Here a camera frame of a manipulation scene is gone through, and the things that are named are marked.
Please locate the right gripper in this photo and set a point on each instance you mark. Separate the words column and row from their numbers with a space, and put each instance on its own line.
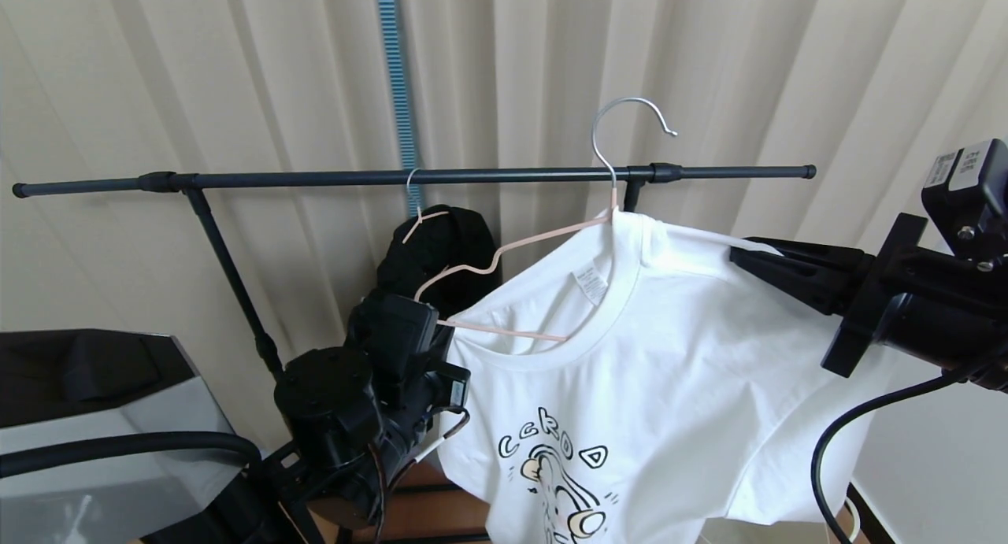
column 921, row 316

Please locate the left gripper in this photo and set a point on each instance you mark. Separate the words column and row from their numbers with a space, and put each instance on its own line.
column 453, row 386

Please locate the black shorts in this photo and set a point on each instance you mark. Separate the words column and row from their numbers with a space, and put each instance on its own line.
column 441, row 253

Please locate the white garment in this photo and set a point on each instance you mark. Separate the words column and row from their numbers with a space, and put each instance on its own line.
column 669, row 355

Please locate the pink clothes hanger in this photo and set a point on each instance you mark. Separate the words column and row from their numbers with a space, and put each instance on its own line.
column 606, row 162
column 410, row 194

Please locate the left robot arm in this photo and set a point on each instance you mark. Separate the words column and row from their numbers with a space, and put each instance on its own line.
column 118, row 418

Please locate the white laundry basket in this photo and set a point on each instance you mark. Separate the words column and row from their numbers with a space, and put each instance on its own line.
column 855, row 524

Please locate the black clothes rack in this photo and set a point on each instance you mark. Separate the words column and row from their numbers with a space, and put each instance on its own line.
column 276, row 178

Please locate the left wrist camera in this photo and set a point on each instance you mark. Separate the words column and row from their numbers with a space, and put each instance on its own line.
column 394, row 331

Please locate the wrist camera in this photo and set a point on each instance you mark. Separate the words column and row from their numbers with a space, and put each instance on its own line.
column 965, row 190
column 394, row 331

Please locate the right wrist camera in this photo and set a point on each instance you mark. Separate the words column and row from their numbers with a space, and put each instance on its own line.
column 965, row 190

